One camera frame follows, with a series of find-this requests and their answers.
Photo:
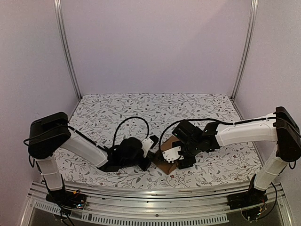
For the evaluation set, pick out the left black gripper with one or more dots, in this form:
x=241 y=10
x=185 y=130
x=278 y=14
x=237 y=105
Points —
x=144 y=166

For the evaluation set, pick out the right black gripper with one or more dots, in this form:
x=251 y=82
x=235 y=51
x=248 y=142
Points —
x=186 y=160

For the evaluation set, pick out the brown cardboard box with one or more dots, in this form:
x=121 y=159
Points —
x=158 y=159

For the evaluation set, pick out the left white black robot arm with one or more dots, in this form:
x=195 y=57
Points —
x=53 y=132

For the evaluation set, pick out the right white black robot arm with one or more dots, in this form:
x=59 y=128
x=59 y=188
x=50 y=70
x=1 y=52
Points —
x=278 y=127

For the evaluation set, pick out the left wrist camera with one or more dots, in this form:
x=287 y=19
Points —
x=149 y=143

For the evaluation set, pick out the aluminium front rail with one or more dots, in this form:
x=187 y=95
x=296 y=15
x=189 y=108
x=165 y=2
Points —
x=114 y=206

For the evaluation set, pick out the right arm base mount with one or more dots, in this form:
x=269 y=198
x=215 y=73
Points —
x=248 y=198

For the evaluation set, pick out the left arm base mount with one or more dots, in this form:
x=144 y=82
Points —
x=67 y=199

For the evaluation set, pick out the right aluminium frame post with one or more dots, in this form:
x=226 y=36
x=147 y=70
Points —
x=246 y=49

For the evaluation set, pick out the aluminium frame post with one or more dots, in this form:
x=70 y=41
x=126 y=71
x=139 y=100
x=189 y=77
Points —
x=246 y=49
x=66 y=49

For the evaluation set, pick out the left aluminium frame post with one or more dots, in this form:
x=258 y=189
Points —
x=66 y=49

